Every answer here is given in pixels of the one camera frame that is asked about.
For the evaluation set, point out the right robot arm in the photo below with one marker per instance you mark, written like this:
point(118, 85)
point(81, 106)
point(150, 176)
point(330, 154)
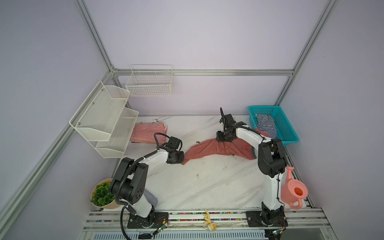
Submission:
point(271, 162)

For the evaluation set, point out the potted green plant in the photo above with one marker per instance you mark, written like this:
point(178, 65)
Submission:
point(101, 196)

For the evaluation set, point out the white wire wall basket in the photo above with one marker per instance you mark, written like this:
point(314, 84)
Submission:
point(151, 81)

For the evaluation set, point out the teal plastic basket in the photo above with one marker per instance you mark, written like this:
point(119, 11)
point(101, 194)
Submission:
point(286, 132)

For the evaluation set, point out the navy white striped top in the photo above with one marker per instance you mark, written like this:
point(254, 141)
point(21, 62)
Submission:
point(267, 124)

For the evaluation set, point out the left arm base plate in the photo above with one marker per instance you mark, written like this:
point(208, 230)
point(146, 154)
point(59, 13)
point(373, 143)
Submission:
point(152, 221)

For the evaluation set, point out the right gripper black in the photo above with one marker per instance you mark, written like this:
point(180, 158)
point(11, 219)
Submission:
point(219, 138)

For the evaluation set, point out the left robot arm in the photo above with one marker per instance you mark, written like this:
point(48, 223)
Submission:
point(129, 182)

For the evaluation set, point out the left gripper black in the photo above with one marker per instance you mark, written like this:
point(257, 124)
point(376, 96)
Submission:
point(181, 158)

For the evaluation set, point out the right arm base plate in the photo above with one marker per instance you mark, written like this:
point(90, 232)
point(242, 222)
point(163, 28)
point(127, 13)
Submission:
point(266, 218)

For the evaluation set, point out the red white striped folded top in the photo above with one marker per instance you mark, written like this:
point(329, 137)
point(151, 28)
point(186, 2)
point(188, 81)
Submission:
point(143, 133)

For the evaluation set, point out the aluminium front rail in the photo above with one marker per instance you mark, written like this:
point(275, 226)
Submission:
point(224, 220)

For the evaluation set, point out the red tank top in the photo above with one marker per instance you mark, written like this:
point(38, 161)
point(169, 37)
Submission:
point(245, 146)

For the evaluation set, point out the white mesh lower shelf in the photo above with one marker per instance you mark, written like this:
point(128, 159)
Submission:
point(116, 146)

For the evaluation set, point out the pink watering can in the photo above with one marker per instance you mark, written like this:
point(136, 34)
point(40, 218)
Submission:
point(293, 191)

